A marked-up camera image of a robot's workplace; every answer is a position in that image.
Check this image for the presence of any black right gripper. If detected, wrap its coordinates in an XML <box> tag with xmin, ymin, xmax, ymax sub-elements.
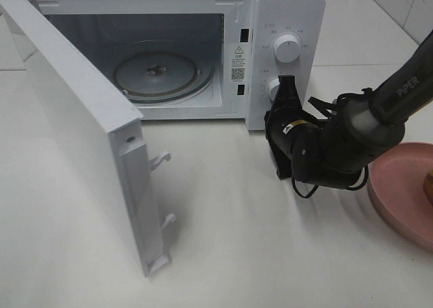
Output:
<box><xmin>265</xmin><ymin>74</ymin><xmax>321</xmax><ymax>179</ymax></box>

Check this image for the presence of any pink round plate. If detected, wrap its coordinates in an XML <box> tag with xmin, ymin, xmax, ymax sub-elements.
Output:
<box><xmin>367</xmin><ymin>142</ymin><xmax>432</xmax><ymax>252</ymax></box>

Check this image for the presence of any burger with lettuce and cheese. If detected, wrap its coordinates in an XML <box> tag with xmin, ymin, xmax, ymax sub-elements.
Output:
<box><xmin>423</xmin><ymin>170</ymin><xmax>433</xmax><ymax>202</ymax></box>

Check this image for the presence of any white microwave door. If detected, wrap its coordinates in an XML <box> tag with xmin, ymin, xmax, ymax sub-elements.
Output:
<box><xmin>1</xmin><ymin>0</ymin><xmax>175</xmax><ymax>276</ymax></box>

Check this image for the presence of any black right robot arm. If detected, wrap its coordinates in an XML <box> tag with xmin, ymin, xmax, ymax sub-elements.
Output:
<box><xmin>264</xmin><ymin>35</ymin><xmax>432</xmax><ymax>198</ymax></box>

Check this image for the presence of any lower white round knob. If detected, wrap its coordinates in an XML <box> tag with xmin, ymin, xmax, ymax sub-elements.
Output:
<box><xmin>267</xmin><ymin>78</ymin><xmax>280</xmax><ymax>102</ymax></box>

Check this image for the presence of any white round knob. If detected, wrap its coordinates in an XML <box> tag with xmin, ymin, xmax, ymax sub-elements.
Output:
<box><xmin>273</xmin><ymin>32</ymin><xmax>302</xmax><ymax>63</ymax></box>
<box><xmin>267</xmin><ymin>78</ymin><xmax>280</xmax><ymax>102</ymax></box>

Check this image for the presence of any upper white round knob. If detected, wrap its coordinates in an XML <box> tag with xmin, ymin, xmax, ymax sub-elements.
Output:
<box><xmin>273</xmin><ymin>32</ymin><xmax>302</xmax><ymax>63</ymax></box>

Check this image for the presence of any white warning label sticker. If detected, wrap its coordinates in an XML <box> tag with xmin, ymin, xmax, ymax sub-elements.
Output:
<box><xmin>229</xmin><ymin>43</ymin><xmax>248</xmax><ymax>83</ymax></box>

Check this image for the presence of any white microwave oven body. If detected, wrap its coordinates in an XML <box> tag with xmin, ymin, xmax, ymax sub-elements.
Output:
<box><xmin>29</xmin><ymin>0</ymin><xmax>325</xmax><ymax>130</ymax></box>

